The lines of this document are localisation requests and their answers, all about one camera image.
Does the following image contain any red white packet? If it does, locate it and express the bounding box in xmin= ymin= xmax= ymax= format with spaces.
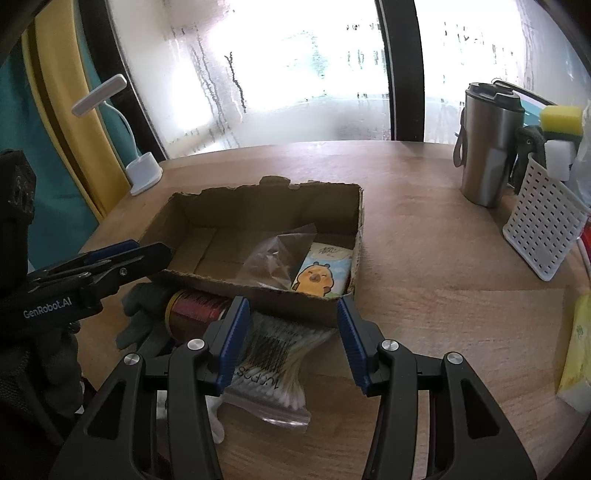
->
xmin=577 ymin=226 xmax=591 ymax=268

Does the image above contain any dark grey cloth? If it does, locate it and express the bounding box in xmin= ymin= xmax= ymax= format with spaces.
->
xmin=508 ymin=124 xmax=550 ymax=195

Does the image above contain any cardboard box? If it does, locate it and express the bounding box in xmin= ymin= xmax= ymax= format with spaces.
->
xmin=139 ymin=176 xmax=365 ymax=328

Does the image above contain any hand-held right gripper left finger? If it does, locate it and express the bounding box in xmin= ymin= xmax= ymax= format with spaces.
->
xmin=48 ymin=295 xmax=252 ymax=480

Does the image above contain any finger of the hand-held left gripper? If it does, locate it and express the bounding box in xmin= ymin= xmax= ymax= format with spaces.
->
xmin=78 ymin=242 xmax=172 ymax=298
xmin=28 ymin=240 xmax=141 ymax=283

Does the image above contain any stainless steel tumbler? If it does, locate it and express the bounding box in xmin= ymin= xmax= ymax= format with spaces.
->
xmin=452 ymin=82 xmax=527 ymax=208

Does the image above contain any cartoon tissue pack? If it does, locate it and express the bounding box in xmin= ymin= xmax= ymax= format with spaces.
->
xmin=291 ymin=241 xmax=358 ymax=298

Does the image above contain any white perforated basket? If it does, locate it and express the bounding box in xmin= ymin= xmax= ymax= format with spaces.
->
xmin=502 ymin=152 xmax=591 ymax=282

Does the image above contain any teal board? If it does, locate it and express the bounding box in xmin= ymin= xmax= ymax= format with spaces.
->
xmin=492 ymin=79 xmax=560 ymax=126

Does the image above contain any red metal can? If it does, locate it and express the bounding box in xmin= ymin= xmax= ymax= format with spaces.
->
xmin=165 ymin=288 xmax=234 ymax=344

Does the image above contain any white foam block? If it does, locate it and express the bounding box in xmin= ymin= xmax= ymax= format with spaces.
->
xmin=545 ymin=137 xmax=578 ymax=182

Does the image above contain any translucent white plastic bag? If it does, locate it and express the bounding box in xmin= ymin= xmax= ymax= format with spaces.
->
xmin=573 ymin=106 xmax=591 ymax=195

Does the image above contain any yellow packet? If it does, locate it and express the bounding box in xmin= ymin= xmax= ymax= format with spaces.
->
xmin=556 ymin=293 xmax=591 ymax=411

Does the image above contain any black window post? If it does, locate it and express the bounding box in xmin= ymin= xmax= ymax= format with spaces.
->
xmin=376 ymin=0 xmax=426 ymax=141

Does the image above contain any clear plastic bag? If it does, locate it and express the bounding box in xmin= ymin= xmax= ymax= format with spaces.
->
xmin=235 ymin=223 xmax=319 ymax=291

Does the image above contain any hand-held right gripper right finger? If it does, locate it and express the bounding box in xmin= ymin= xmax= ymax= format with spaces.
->
xmin=336 ymin=295 xmax=539 ymax=480

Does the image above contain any black window frame edge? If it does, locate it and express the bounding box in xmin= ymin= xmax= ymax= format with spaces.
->
xmin=78 ymin=0 xmax=167 ymax=162

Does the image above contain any grey glove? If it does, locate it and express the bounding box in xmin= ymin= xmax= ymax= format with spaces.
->
xmin=115 ymin=282 xmax=174 ymax=356

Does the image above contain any yellow sponge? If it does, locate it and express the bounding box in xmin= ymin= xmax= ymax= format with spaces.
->
xmin=541 ymin=105 xmax=585 ymax=139

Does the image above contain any bag of cotton swabs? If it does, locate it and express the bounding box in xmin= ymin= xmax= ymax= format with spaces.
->
xmin=222 ymin=311 xmax=335 ymax=435

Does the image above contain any white desk lamp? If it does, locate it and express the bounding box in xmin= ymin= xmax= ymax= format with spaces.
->
xmin=71 ymin=74 xmax=164 ymax=197

